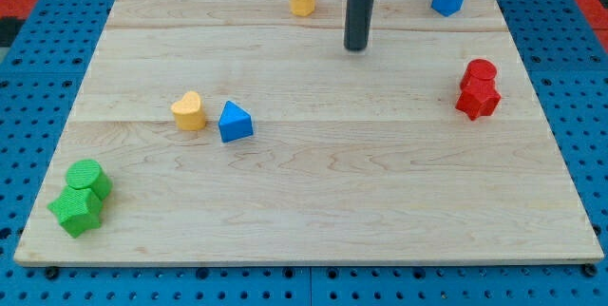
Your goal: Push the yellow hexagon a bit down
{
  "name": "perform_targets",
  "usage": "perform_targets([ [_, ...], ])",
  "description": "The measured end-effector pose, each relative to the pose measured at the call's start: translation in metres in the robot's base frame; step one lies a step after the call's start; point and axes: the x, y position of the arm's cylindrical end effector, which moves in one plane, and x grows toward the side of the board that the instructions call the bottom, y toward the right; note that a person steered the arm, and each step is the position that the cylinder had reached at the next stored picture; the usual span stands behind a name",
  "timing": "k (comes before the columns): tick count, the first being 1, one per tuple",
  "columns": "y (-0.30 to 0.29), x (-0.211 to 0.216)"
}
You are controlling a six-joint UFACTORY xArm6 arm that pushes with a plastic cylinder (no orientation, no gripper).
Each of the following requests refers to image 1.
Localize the blue triangle block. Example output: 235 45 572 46
218 101 254 143

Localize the light wooden board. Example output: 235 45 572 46
14 0 604 267

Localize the yellow heart block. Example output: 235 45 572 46
170 91 206 131

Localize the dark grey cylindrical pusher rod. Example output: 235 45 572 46
343 0 374 51

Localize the red star block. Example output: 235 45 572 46
455 80 502 121

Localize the red cylinder block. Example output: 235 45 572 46
460 58 498 89

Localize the green cylinder block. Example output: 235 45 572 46
66 159 113 201

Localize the green star block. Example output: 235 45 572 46
47 186 103 238

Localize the blue perforated base mat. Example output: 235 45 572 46
1 0 607 305

